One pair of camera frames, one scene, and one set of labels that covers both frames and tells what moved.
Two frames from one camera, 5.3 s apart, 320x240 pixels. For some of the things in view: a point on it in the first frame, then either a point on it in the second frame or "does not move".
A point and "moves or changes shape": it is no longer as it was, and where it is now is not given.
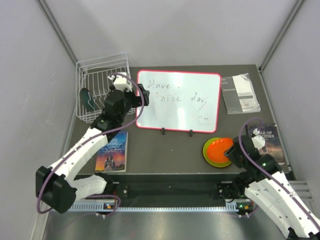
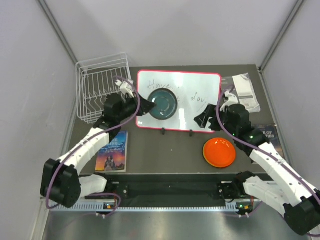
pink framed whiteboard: (181, 101) does not move
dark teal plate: (85, 97) -> (167, 103)
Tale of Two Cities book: (273, 144) does not move
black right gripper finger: (231, 152) -> (202, 119)
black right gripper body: (230, 152) -> (211, 119)
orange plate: (216, 148) moves or changes shape
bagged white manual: (238, 94) does not move
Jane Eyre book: (112, 158) does not move
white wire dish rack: (93, 74) does not move
